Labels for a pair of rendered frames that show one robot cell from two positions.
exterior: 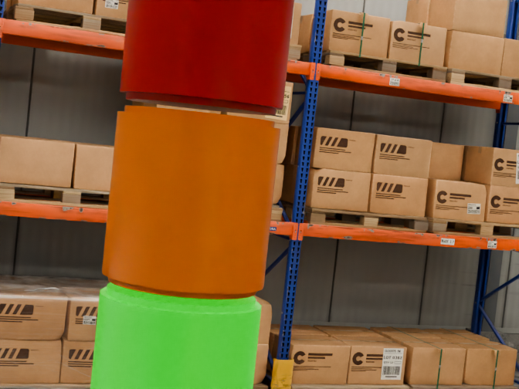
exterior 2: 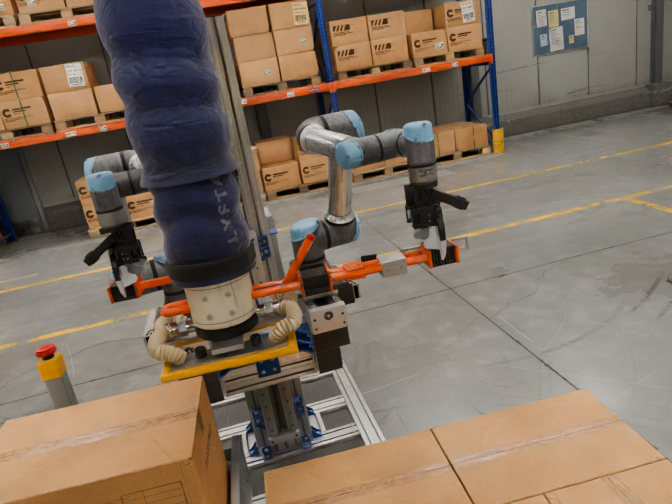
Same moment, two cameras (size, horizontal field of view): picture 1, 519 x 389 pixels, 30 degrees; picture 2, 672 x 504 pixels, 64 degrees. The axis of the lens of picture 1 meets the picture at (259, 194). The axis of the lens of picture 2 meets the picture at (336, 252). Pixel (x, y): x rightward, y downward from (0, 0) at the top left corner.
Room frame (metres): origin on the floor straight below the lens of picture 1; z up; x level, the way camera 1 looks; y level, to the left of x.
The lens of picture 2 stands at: (-0.12, -1.72, 1.79)
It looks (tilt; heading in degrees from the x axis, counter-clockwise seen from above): 18 degrees down; 11
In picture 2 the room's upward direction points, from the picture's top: 10 degrees counter-clockwise
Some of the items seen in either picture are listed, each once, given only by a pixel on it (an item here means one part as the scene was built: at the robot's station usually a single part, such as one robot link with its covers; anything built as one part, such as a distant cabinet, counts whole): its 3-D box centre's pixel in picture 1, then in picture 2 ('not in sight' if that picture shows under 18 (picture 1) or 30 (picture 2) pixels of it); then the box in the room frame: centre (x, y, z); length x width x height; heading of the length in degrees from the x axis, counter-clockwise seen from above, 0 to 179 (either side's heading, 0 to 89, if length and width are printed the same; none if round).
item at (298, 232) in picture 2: not in sight; (308, 238); (1.79, -1.24, 1.20); 0.13 x 0.12 x 0.14; 123
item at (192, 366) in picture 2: not in sight; (229, 350); (1.03, -1.17, 1.16); 0.34 x 0.10 x 0.05; 108
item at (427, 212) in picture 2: not in sight; (423, 204); (1.30, -1.69, 1.41); 0.09 x 0.08 x 0.12; 107
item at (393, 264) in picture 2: not in sight; (391, 264); (1.26, -1.58, 1.26); 0.07 x 0.07 x 0.04; 18
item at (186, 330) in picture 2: not in sight; (227, 321); (1.12, -1.14, 1.20); 0.34 x 0.25 x 0.06; 108
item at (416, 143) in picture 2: not in sight; (418, 144); (1.31, -1.69, 1.57); 0.09 x 0.08 x 0.11; 33
